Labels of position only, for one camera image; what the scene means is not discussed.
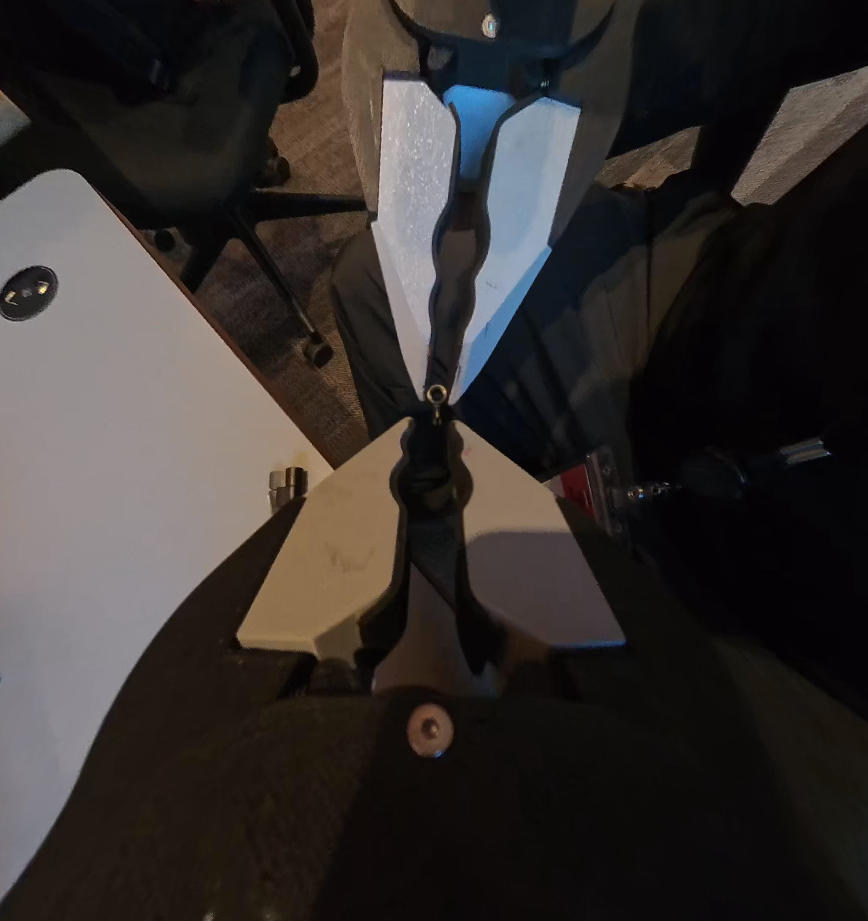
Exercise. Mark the black badge reel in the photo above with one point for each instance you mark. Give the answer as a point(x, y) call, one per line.
point(718, 475)

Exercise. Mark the grey desk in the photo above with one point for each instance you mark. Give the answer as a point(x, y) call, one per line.
point(117, 468)

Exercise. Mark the person's dark clothing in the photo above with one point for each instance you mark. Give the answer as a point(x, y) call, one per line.
point(693, 324)

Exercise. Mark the black office chair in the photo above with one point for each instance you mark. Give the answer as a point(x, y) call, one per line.
point(153, 144)

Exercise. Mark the black round desk grommet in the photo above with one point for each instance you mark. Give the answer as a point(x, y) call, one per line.
point(27, 291)

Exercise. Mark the small metal cylinder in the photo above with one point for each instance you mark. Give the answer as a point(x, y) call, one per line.
point(290, 489)

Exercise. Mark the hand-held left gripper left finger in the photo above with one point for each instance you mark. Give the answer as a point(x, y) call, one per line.
point(333, 561)

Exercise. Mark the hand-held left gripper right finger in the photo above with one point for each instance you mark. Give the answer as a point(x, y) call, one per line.
point(535, 575)

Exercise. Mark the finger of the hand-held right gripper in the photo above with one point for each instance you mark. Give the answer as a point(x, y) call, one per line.
point(412, 180)
point(527, 180)

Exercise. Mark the badge card holder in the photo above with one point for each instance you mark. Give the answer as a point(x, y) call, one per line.
point(599, 489)

